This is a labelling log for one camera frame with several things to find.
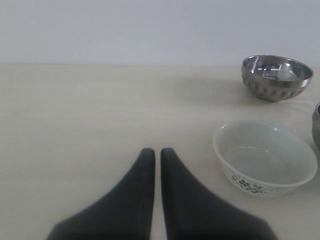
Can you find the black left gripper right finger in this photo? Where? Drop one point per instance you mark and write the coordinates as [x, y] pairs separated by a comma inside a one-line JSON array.
[[192, 212]]

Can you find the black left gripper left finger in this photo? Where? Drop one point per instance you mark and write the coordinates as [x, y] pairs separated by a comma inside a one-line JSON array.
[[124, 213]]

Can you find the white floral ceramic bowl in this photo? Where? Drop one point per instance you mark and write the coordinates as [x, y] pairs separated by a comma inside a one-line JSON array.
[[263, 159]]

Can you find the small ribbed steel bowl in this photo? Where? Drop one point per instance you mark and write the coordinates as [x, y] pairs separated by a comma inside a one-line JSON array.
[[275, 78]]

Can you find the large plain steel bowl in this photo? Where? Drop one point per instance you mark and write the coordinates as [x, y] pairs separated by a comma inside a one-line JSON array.
[[316, 126]]

